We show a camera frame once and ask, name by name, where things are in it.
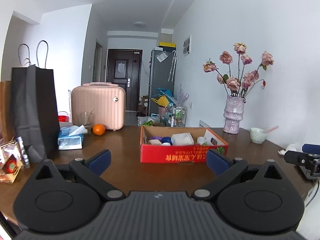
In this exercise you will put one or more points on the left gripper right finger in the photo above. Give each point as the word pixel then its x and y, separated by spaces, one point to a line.
pixel 227 171

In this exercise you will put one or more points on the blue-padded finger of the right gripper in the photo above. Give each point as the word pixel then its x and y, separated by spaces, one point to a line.
pixel 311 149

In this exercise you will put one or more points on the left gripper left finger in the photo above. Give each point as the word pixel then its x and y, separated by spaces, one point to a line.
pixel 88 172

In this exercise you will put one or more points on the small white ribbed cap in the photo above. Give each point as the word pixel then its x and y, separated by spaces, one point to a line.
pixel 201 140

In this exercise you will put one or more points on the translucent white plastic box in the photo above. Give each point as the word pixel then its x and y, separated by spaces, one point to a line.
pixel 182 139

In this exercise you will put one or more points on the blue gear-shaped lid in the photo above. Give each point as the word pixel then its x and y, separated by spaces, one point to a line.
pixel 166 140

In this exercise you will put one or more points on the small white yellow container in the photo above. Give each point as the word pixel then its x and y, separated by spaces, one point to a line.
pixel 155 142

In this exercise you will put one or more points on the crumpled white tissue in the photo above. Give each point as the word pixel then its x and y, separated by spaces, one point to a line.
pixel 290 147

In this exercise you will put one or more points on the blue tissue pack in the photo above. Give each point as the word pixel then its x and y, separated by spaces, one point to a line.
pixel 71 137

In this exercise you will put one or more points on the orange fruit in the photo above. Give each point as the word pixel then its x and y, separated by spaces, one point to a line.
pixel 98 129

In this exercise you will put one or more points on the pink spoon in bowl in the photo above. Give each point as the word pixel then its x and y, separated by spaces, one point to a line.
pixel 270 129

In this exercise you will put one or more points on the pale green bowl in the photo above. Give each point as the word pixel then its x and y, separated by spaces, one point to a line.
pixel 257 135

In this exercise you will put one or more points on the clear drinking glass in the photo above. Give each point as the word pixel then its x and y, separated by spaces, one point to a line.
pixel 86 119

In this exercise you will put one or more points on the pink ceramic vase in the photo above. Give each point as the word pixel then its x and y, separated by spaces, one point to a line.
pixel 233 114

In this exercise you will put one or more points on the red cardboard box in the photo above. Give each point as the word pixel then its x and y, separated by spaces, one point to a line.
pixel 178 154

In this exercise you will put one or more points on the pink suitcase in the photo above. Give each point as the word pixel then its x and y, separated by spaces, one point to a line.
pixel 106 101

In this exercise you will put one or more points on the snack packets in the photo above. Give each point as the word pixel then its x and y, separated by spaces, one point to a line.
pixel 13 158

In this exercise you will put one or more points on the storage cart with clutter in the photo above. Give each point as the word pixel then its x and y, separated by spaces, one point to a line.
pixel 169 111

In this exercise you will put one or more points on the dried pink flowers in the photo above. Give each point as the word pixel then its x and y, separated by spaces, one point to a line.
pixel 241 83

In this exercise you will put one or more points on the brown paper bag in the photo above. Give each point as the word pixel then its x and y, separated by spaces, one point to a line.
pixel 7 128

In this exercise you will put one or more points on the black paper bag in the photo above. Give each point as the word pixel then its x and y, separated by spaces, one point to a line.
pixel 34 109

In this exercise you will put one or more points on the dark entrance door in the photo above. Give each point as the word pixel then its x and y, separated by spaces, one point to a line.
pixel 124 70

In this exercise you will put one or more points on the grey refrigerator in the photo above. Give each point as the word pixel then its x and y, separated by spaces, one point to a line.
pixel 161 76

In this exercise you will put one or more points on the yellow box on refrigerator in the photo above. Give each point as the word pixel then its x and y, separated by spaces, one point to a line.
pixel 167 44

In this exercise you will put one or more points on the white board leaning on wall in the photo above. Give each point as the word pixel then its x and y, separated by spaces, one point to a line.
pixel 203 124

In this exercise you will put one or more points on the wall picture frame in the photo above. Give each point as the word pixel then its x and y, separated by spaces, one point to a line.
pixel 187 46

